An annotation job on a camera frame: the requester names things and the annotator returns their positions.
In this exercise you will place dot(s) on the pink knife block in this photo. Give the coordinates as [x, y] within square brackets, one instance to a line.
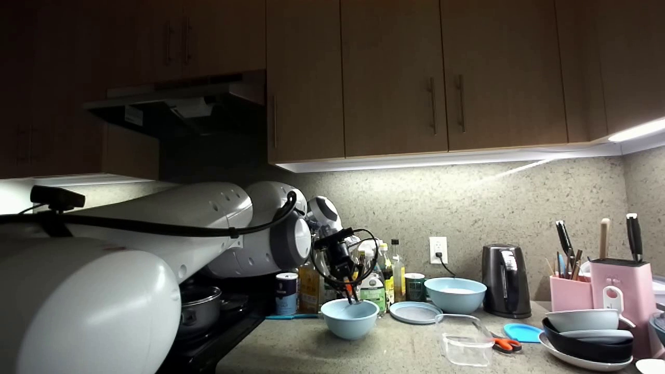
[627, 285]

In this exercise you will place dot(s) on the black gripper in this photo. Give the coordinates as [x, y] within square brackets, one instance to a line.
[335, 265]

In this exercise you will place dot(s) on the black electric kettle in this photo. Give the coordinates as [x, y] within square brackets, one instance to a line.
[503, 272]

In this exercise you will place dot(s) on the black cooking pot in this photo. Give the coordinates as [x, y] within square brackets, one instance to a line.
[201, 308]

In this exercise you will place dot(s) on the red handled tool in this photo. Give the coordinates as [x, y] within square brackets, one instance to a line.
[500, 343]

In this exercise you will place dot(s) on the blue round lid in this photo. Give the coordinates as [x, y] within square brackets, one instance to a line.
[523, 334]

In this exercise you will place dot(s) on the under cabinet light strip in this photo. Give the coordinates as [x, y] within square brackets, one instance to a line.
[638, 131]

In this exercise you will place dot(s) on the green label spray bottle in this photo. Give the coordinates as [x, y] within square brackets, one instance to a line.
[373, 287]

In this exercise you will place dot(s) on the range hood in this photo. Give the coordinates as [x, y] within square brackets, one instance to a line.
[185, 109]

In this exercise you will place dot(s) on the olive oil bottle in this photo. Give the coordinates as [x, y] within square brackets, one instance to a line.
[398, 270]

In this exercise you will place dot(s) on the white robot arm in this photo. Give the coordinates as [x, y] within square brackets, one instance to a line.
[98, 292]

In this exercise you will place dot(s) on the blue white salt canister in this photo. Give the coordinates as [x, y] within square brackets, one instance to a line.
[285, 294]

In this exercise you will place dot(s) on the stack of dark bowls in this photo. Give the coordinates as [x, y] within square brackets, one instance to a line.
[591, 335]

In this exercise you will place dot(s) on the pink utensil holder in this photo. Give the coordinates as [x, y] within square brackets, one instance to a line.
[568, 294]

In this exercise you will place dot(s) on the light blue back bowl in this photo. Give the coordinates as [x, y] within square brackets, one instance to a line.
[455, 296]

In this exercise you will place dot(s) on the black camera on stand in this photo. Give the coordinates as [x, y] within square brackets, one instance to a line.
[55, 199]

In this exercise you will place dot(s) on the light blue plate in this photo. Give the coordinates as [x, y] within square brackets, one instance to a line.
[415, 312]

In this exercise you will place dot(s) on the light blue front bowl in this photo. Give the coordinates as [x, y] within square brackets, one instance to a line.
[351, 321]

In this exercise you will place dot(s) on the white wall outlet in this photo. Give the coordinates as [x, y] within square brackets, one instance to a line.
[437, 251]

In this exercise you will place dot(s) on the teal silicone spatula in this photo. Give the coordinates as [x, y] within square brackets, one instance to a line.
[297, 317]

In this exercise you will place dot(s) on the light blue bowl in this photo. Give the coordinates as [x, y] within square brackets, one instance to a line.
[351, 321]
[455, 296]

